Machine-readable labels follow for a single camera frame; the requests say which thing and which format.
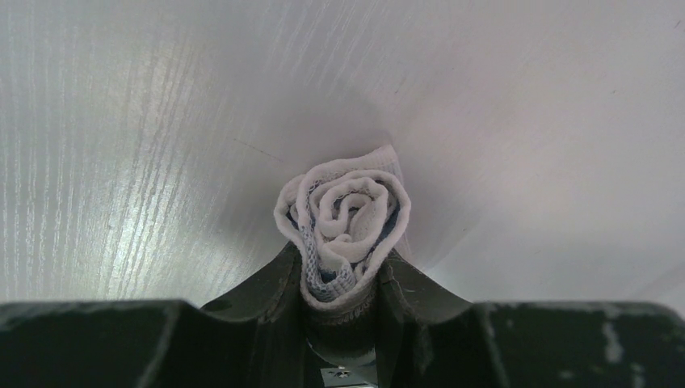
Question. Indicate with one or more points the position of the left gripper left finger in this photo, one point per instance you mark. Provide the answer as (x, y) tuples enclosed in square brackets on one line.
[(265, 333)]

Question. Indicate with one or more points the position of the white blue patterned towel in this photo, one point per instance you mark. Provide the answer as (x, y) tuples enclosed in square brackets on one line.
[(344, 217)]

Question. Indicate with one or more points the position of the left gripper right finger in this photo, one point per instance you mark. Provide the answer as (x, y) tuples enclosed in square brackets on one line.
[(418, 327)]

